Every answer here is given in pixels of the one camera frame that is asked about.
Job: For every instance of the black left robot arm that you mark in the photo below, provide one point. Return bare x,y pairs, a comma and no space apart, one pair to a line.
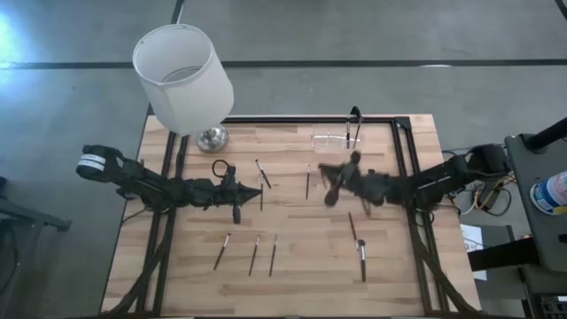
146,181

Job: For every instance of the gray chair base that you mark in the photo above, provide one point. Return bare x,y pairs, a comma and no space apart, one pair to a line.
31,217

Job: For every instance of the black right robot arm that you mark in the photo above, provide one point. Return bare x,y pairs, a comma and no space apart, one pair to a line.
443,177

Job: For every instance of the black clamp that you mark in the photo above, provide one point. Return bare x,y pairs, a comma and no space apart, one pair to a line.
355,111

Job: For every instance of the white blue wipes canister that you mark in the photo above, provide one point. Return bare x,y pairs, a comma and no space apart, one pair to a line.
551,192

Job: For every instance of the black bar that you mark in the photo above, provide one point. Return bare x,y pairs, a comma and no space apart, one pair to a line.
500,254

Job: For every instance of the white shade silver table lamp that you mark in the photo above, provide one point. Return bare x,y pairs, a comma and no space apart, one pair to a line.
184,80

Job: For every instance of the white paper sheet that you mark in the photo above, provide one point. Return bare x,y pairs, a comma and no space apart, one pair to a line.
471,237

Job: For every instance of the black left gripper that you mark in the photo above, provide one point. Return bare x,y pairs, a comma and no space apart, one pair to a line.
228,195

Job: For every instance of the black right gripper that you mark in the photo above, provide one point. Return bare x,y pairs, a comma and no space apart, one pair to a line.
354,179

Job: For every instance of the gray cart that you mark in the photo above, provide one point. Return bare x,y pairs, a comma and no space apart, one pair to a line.
531,230

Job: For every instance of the black pole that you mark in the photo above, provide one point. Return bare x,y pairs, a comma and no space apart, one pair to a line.
547,134

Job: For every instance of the clear acrylic organizer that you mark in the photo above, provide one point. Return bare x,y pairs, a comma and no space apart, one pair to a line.
330,139

